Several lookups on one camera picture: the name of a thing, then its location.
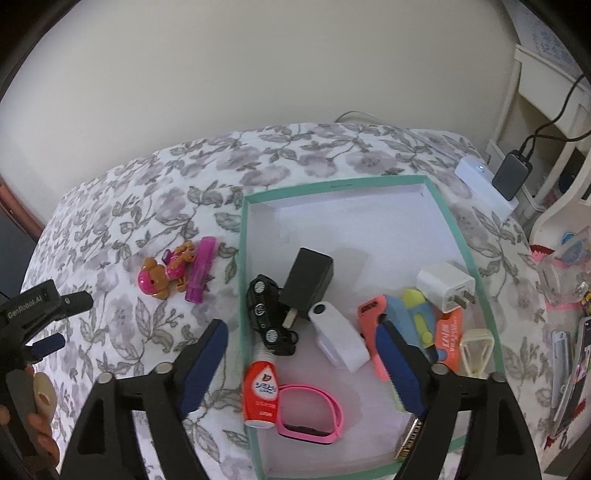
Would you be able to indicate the white router box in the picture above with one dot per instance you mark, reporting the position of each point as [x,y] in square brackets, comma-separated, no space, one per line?
[480,184]

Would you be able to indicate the black and white clip device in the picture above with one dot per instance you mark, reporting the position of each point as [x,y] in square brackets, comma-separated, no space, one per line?
[341,341]

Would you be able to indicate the orange and blue toy knife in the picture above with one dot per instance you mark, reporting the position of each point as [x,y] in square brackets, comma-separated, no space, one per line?
[450,341]

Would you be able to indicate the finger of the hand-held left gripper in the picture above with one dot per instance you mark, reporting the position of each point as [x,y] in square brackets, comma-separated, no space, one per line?
[48,346]
[74,303]

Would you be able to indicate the teal-rimmed white box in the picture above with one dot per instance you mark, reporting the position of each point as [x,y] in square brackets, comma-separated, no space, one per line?
[351,217]

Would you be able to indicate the grey floral blanket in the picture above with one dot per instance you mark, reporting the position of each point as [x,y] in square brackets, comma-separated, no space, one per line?
[115,207]

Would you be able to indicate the white desk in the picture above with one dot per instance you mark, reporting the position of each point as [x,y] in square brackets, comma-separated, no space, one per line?
[554,221]

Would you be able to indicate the pink dog toy figure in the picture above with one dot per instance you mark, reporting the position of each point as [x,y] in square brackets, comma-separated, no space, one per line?
[154,277]

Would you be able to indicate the clear plastic items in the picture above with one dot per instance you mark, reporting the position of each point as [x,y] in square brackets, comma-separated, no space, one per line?
[563,272]

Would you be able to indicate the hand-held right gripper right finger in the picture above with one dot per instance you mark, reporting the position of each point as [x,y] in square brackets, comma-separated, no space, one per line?
[399,369]

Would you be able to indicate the purple plastic toy piece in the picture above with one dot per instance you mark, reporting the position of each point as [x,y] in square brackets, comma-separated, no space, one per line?
[201,272]

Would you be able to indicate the person's left hand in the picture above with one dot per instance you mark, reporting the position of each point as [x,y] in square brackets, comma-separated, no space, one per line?
[44,438]

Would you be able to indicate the red and white bottle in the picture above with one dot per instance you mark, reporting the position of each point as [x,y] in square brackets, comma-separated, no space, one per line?
[261,392]

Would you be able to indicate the white charger plug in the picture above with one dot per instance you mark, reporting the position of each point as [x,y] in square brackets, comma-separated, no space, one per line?
[438,281]

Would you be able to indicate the metal nail clipper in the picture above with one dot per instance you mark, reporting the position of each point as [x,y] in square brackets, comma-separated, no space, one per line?
[561,369]

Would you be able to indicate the black toy car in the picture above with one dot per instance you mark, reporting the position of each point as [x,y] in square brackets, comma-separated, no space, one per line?
[261,304]

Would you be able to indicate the pink smartwatch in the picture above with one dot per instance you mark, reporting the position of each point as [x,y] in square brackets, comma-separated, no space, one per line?
[332,401]

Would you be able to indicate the gold patterned harmonica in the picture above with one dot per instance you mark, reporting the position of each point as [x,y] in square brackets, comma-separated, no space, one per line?
[408,443]

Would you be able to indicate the black charger cube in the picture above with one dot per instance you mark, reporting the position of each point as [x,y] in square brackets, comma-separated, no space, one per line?
[307,277]

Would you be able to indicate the cream hair clip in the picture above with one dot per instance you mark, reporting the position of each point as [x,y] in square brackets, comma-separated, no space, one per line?
[475,371]

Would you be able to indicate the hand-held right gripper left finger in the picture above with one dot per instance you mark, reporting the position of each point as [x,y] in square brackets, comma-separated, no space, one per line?
[203,364]

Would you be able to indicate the grey power bank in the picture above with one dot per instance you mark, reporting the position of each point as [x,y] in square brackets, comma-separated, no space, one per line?
[512,173]

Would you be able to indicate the dark cabinet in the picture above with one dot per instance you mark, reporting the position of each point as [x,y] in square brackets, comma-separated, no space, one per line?
[9,258]

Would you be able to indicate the pink toy knife green blade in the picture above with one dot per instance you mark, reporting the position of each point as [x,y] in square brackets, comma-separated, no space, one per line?
[369,314]

